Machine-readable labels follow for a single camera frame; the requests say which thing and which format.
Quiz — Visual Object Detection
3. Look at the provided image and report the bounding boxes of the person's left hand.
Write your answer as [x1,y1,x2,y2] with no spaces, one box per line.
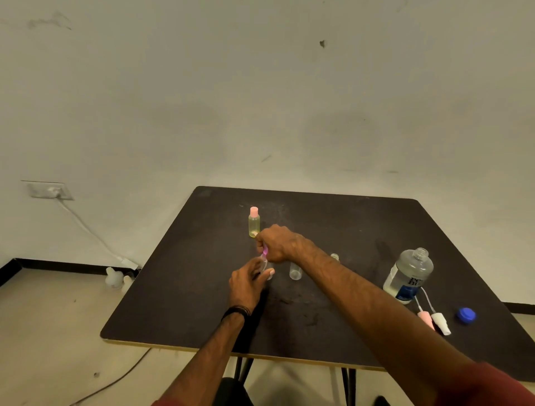
[228,257,276,312]

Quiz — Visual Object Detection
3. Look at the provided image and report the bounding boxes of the person's right hand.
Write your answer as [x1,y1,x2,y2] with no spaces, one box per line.
[255,224,314,264]

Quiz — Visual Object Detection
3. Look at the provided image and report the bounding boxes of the large clear bottle blue label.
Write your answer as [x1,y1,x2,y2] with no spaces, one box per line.
[382,247,435,305]

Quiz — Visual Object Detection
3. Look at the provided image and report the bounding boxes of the pink spray cap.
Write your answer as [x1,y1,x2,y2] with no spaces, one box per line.
[414,294,436,331]

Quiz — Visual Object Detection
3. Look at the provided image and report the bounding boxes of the white spray cap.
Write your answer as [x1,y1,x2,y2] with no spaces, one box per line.
[420,286,452,336]

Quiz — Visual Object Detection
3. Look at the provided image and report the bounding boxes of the person's left forearm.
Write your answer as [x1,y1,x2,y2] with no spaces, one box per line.
[160,311,246,406]

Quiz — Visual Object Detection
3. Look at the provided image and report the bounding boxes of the person's right forearm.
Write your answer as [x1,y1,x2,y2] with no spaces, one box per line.
[296,246,477,406]

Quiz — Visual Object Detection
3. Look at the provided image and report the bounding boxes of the person's black trousers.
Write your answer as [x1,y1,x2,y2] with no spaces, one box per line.
[213,378,392,406]

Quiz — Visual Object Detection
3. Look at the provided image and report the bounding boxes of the person's right red sleeve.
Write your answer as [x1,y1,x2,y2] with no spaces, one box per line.
[432,361,535,406]

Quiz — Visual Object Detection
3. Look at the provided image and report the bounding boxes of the black wristband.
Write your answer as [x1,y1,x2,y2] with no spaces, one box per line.
[220,305,252,322]

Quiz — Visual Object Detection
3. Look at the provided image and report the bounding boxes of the black table leg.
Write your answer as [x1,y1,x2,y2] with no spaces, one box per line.
[234,356,255,384]
[342,367,357,406]

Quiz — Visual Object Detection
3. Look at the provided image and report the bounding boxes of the white cable with adapter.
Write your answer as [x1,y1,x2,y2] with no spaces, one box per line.
[56,196,139,270]

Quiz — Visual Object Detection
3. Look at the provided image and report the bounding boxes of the black floor cable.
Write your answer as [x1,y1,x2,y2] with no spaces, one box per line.
[69,347,152,406]

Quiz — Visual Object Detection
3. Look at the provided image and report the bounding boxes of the white wall socket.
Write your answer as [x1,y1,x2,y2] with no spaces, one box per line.
[21,180,75,201]

